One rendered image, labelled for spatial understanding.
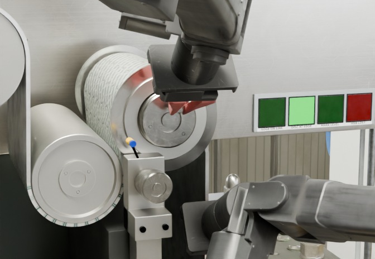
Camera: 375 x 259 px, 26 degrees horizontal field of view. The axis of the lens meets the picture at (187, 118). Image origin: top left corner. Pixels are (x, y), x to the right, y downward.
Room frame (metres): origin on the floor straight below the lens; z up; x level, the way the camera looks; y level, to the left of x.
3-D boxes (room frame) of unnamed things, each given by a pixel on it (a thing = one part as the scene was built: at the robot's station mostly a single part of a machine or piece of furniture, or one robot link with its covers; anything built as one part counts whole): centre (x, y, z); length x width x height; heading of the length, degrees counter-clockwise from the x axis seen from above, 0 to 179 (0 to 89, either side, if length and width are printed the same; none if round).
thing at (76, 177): (1.15, 0.18, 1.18); 0.26 x 0.12 x 0.12; 18
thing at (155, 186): (0.98, 0.04, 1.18); 0.04 x 0.02 x 0.04; 108
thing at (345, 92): (1.49, -0.24, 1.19); 0.25 x 0.01 x 0.07; 108
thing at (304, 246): (1.14, -0.18, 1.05); 0.04 x 0.04 x 0.04
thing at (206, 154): (1.20, 0.01, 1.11); 0.23 x 0.01 x 0.18; 18
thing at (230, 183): (1.44, -0.08, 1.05); 0.04 x 0.04 x 0.04
